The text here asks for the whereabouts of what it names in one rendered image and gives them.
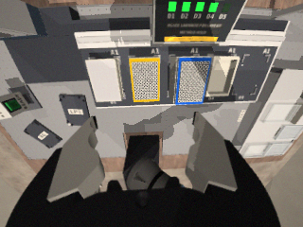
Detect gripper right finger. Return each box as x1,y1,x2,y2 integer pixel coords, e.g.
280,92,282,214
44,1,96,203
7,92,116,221
185,112,281,227

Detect yellow tip rack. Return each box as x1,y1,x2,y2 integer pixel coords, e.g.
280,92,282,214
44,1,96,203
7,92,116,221
129,57,160,102

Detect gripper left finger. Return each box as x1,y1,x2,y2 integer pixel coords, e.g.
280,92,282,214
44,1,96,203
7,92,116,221
5,116,105,227

